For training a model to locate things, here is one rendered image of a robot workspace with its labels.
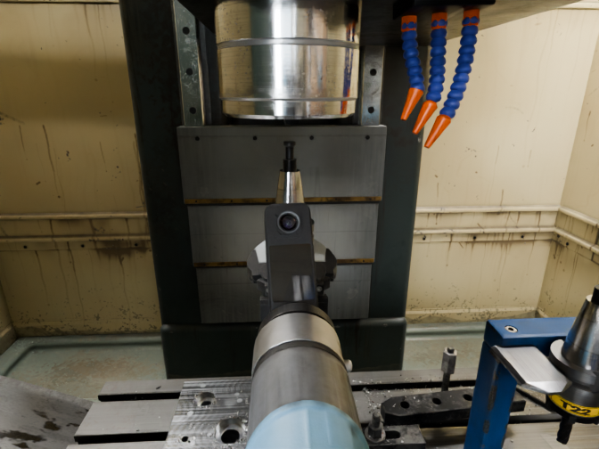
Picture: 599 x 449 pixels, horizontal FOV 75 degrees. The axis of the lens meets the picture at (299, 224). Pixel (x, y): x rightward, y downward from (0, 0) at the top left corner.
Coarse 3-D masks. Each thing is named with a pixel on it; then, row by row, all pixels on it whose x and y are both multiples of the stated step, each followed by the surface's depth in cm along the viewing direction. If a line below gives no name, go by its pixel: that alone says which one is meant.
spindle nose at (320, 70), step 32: (224, 0) 38; (256, 0) 36; (288, 0) 35; (320, 0) 36; (352, 0) 38; (224, 32) 39; (256, 32) 37; (288, 32) 36; (320, 32) 37; (352, 32) 39; (224, 64) 40; (256, 64) 38; (288, 64) 37; (320, 64) 38; (352, 64) 40; (224, 96) 42; (256, 96) 39; (288, 96) 38; (320, 96) 39; (352, 96) 42
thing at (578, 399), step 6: (570, 390) 41; (564, 396) 41; (570, 396) 41; (576, 396) 40; (582, 396) 40; (588, 396) 40; (594, 396) 40; (570, 402) 41; (576, 402) 41; (582, 402) 40; (588, 402) 40; (594, 402) 40; (576, 414) 41
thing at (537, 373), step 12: (492, 348) 44; (504, 348) 44; (516, 348) 44; (528, 348) 44; (504, 360) 42; (516, 360) 42; (528, 360) 42; (540, 360) 42; (516, 372) 40; (528, 372) 40; (540, 372) 40; (552, 372) 40; (528, 384) 39; (540, 384) 39; (552, 384) 39; (564, 384) 39
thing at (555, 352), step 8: (552, 344) 43; (560, 344) 43; (552, 352) 42; (560, 352) 42; (552, 360) 42; (560, 360) 41; (568, 360) 41; (560, 368) 41; (568, 368) 40; (576, 368) 40; (584, 368) 40; (568, 376) 40; (576, 376) 39; (584, 376) 39; (592, 376) 39; (576, 384) 40; (584, 384) 40; (592, 384) 39; (576, 392) 40; (584, 392) 39
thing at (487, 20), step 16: (192, 0) 42; (208, 0) 42; (368, 0) 42; (384, 0) 42; (496, 0) 42; (512, 0) 42; (528, 0) 42; (544, 0) 42; (560, 0) 42; (576, 0) 42; (208, 16) 51; (368, 16) 51; (384, 16) 51; (480, 16) 51; (496, 16) 51; (512, 16) 51; (528, 16) 51; (368, 32) 66; (384, 32) 66; (400, 32) 66; (416, 32) 66; (448, 32) 66
